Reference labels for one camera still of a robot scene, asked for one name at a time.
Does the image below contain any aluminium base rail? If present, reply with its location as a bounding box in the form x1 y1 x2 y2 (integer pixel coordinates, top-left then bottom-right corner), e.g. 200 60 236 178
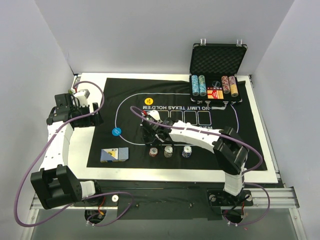
29 186 300 211

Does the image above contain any yellow dealer button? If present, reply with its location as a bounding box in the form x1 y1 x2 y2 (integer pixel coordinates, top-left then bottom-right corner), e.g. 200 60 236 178
144 97 154 106

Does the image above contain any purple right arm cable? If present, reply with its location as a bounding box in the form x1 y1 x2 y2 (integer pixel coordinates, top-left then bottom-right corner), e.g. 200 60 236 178
130 105 271 227

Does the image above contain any red white chip stack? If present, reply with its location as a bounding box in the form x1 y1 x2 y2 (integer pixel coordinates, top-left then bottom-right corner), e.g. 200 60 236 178
149 147 158 157

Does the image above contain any blue chip row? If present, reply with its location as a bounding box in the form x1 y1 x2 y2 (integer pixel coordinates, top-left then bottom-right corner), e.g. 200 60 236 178
191 75 200 97
198 75 207 97

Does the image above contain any tan chip row in case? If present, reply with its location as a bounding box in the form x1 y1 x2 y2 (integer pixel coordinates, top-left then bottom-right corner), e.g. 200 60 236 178
228 76 239 98

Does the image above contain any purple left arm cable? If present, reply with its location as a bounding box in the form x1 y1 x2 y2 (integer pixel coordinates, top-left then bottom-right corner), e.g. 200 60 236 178
13 81 135 227

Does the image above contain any black poker table mat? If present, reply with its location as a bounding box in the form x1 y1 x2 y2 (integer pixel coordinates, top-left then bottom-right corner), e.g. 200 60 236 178
87 78 267 171

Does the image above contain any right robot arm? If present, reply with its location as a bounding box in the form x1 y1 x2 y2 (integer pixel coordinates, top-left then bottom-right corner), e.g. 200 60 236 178
140 110 249 205

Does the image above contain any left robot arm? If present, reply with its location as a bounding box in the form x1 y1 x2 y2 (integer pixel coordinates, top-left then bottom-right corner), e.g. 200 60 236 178
30 89 103 210

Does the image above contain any blue white chip stack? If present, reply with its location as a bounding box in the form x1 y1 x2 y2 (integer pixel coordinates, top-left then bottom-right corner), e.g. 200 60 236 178
181 145 192 158

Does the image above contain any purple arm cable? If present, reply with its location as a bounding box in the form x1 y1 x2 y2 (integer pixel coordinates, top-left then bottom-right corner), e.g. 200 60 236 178
130 105 271 227
13 81 135 227

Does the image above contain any blue playing card deck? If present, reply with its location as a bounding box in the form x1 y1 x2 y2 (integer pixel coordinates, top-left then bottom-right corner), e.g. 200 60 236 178
100 147 129 163

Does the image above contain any black poker chip case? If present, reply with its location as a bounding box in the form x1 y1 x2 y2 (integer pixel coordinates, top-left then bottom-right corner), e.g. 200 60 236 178
189 38 248 110

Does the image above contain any blue chip row left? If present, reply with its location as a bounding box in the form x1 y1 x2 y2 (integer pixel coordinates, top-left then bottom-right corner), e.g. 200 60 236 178
191 75 200 97

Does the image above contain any red orange card deck box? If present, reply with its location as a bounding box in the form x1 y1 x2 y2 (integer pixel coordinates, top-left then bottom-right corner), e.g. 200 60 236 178
207 89 224 100

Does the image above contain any grey white chip stack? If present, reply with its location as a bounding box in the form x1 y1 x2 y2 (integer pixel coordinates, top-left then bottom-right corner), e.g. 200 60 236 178
164 145 173 158

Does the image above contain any blue chip row right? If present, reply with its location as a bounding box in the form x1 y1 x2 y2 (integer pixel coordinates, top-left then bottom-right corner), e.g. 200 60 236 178
198 75 207 97

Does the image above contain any blue round button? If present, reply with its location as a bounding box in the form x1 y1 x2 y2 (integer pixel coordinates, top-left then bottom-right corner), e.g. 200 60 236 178
111 127 122 137

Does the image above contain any red chip row in case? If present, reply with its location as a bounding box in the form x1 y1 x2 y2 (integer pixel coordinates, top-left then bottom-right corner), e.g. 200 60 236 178
221 75 231 94

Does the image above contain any clear round button in case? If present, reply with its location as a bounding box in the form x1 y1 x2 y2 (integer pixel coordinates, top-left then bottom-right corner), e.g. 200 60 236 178
212 80 221 88

